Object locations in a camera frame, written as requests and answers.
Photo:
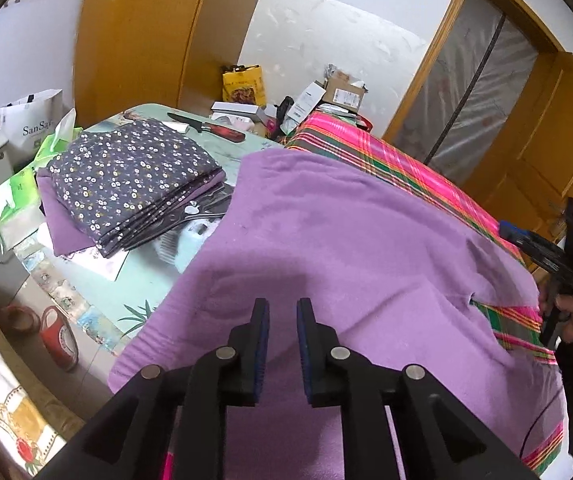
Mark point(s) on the green printed table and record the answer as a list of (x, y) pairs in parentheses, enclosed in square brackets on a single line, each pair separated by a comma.
[(131, 290)]

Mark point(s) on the cardboard box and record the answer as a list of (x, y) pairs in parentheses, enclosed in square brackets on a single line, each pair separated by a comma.
[(346, 92)]

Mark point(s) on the green tissue pack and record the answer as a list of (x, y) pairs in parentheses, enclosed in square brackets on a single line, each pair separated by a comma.
[(16, 190)]

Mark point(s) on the white plastic package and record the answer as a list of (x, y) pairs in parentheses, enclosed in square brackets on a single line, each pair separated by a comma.
[(101, 262)]

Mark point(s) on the clear plastic door curtain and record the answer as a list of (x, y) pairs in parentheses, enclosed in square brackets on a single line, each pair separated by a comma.
[(466, 85)]

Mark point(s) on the folded floral cloth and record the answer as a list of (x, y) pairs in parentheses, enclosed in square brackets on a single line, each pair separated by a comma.
[(126, 175)]

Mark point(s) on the wooden wardrobe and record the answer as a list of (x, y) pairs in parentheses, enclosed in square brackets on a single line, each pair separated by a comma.
[(141, 35)]

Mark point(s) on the brown slipper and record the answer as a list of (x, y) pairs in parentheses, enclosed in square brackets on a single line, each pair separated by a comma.
[(19, 317)]

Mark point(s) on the wooden door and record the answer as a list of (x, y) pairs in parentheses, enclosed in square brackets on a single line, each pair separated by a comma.
[(541, 135)]

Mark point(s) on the red slipper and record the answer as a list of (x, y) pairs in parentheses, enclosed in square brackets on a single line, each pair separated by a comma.
[(59, 340)]

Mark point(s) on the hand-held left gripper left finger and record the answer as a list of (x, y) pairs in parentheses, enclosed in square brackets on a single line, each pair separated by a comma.
[(265, 340)]

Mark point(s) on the white paper shopping bag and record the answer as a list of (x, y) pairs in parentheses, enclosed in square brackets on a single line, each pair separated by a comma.
[(31, 120)]

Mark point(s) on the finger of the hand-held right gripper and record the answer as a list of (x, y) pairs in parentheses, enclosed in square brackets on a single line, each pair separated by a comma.
[(531, 245)]

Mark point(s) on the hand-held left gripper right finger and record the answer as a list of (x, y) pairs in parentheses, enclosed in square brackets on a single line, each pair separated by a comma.
[(301, 345)]

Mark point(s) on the white labelled box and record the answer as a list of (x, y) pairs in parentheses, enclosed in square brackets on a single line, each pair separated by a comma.
[(306, 102)]

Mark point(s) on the pink plaid blanket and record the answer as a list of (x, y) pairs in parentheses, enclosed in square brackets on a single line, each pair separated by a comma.
[(391, 160)]

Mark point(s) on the purple sweater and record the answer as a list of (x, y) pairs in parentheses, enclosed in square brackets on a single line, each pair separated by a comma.
[(341, 235)]

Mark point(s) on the folded purple cloth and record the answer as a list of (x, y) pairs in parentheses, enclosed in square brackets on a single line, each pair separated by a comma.
[(61, 230)]

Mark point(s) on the yellow bag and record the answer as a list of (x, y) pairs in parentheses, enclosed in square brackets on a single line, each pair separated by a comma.
[(244, 85)]

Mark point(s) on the wooden door frame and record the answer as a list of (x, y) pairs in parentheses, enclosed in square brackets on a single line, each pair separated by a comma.
[(441, 25)]

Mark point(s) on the large black scissors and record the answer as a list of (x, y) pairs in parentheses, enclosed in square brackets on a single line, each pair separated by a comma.
[(206, 205)]

